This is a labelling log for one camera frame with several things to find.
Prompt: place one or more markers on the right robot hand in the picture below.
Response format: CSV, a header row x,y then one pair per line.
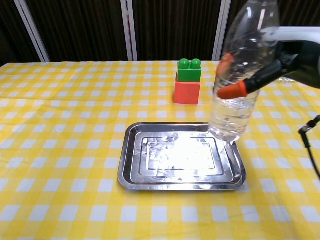
x,y
305,62

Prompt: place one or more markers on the clear bottle with green cap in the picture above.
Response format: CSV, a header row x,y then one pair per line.
x,y
230,120

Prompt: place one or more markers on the stainless steel tray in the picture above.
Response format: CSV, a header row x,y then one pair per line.
x,y
175,155

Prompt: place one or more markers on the green studded building block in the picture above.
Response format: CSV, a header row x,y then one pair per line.
x,y
188,73

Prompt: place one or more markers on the orange cube block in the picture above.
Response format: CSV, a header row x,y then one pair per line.
x,y
187,92

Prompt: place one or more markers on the yellow white checkered tablecloth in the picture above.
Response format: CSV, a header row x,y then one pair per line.
x,y
75,125

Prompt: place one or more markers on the grey partition frame post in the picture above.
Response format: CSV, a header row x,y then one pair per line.
x,y
129,30
220,37
31,30

